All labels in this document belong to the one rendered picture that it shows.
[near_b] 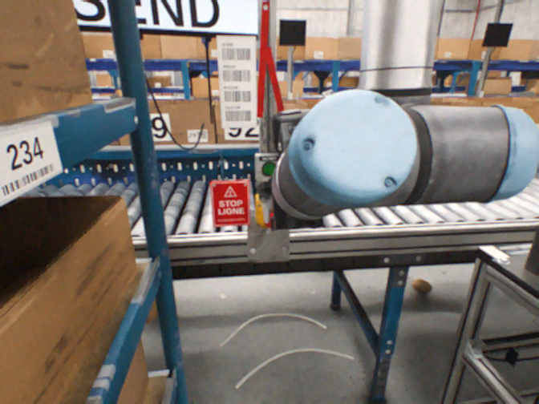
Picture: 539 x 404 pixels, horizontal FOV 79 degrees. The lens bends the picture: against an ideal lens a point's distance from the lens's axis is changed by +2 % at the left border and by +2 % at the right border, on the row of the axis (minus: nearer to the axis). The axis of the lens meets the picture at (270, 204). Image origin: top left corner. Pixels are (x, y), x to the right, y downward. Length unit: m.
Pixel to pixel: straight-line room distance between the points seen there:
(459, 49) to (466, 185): 6.82
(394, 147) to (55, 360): 0.29
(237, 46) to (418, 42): 0.46
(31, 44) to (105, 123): 0.07
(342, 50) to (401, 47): 5.78
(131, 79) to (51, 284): 0.23
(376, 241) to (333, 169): 0.77
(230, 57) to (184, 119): 0.67
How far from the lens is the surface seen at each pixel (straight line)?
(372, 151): 0.26
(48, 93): 0.32
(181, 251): 0.94
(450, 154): 0.30
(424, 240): 1.07
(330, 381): 1.54
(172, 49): 6.01
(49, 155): 0.22
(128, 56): 0.41
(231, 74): 0.80
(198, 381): 1.54
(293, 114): 0.77
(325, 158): 0.25
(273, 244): 0.92
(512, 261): 0.95
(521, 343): 1.27
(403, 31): 0.43
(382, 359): 1.33
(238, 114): 0.81
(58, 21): 0.36
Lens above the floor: 1.17
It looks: 22 degrees down
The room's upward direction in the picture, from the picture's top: straight up
